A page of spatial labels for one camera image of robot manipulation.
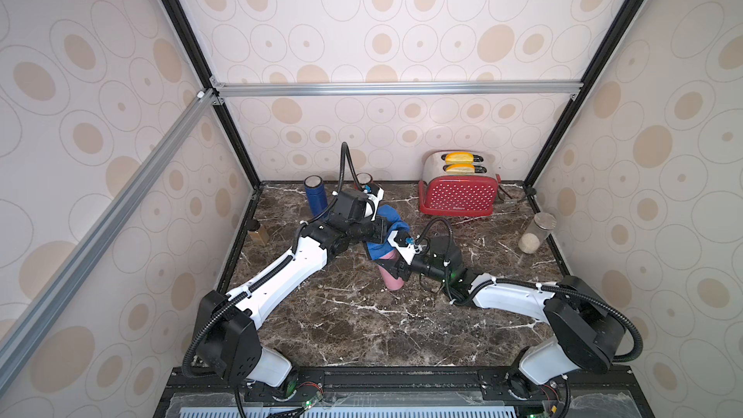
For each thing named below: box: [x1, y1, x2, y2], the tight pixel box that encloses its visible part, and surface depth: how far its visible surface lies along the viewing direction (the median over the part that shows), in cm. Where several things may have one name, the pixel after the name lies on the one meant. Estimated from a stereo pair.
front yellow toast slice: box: [445, 163, 476, 176], surface depth 99 cm
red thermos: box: [354, 172, 374, 189], surface depth 94 cm
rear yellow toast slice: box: [445, 150, 475, 165], surface depth 102 cm
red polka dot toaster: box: [418, 149, 502, 217], surface depth 102 cm
